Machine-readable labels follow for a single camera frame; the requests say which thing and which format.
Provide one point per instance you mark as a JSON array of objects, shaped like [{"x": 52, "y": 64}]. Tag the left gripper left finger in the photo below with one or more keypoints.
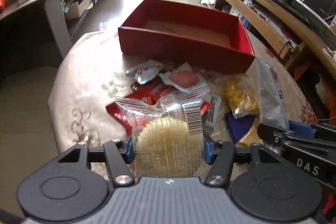
[{"x": 116, "y": 154}]

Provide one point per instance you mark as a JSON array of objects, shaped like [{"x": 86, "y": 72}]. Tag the red cardboard box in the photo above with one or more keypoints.
[{"x": 182, "y": 33}]

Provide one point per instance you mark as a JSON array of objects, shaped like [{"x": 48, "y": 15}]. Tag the blue foil packet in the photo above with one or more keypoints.
[{"x": 238, "y": 127}]

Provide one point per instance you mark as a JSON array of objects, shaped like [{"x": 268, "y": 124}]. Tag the white red small packet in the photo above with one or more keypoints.
[{"x": 145, "y": 72}]

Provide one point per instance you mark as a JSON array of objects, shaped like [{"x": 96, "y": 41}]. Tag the gold foil snack packet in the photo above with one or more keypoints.
[{"x": 251, "y": 136}]

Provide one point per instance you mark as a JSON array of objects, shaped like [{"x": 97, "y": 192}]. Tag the yellow corn snack bag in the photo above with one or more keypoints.
[{"x": 241, "y": 95}]

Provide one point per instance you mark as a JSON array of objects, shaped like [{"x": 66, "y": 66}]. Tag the sausage snack packet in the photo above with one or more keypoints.
[{"x": 182, "y": 78}]

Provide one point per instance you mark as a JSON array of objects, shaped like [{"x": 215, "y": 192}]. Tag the clear rice cracker packet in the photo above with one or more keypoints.
[{"x": 169, "y": 147}]

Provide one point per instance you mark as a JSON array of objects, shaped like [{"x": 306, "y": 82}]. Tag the silver Kaprons wafer packet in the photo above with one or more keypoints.
[{"x": 272, "y": 103}]

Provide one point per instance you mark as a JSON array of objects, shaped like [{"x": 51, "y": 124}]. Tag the red Trolli candy packet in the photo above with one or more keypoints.
[{"x": 155, "y": 100}]

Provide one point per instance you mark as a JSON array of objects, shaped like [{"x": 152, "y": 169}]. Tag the wooden TV stand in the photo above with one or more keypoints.
[{"x": 288, "y": 38}]

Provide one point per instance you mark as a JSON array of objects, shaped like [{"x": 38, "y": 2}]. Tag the white cardboard box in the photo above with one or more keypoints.
[{"x": 76, "y": 9}]

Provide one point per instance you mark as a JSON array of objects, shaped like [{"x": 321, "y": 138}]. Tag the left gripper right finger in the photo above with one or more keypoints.
[{"x": 221, "y": 156}]

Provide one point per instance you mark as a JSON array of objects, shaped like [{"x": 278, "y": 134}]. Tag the dark coffee table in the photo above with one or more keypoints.
[{"x": 46, "y": 17}]

